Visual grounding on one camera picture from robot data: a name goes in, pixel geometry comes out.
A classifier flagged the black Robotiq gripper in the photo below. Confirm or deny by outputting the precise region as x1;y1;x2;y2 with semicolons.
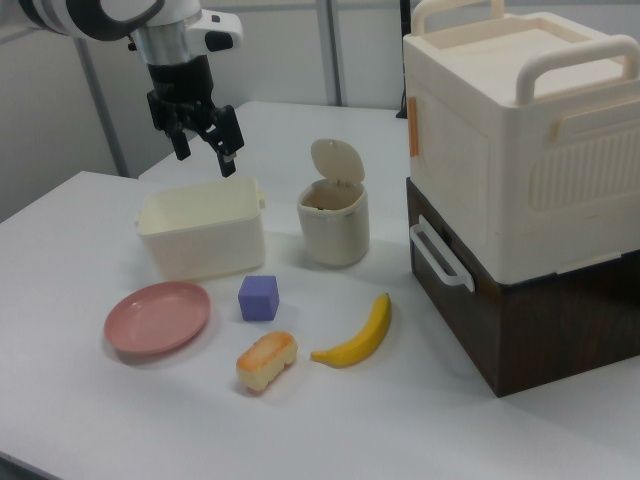
146;55;247;179

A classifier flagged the cream lidded trash can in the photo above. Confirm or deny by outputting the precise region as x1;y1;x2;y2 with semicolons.
296;138;371;266

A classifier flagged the cream open plastic bin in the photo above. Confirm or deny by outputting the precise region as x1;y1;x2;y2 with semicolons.
136;175;268;282

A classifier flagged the purple cube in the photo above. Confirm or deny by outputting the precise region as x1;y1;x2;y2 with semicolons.
237;274;279;322

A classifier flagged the pink plastic plate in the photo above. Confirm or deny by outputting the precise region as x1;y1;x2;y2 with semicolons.
103;281;213;357

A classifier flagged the toy bread loaf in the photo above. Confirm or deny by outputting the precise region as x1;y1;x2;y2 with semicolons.
235;330;299;397

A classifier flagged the yellow toy banana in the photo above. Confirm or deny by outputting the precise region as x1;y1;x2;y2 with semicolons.
310;292;393;370

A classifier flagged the cream toy microwave box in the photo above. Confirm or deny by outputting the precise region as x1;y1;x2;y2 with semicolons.
402;0;640;275

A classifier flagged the dark brown wooden cabinet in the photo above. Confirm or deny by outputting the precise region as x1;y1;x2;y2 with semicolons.
405;177;640;399

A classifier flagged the orange microwave door handle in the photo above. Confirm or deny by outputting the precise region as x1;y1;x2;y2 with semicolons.
407;97;421;159

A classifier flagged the white cabinet drawer handle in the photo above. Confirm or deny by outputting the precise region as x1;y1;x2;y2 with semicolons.
408;222;475;291

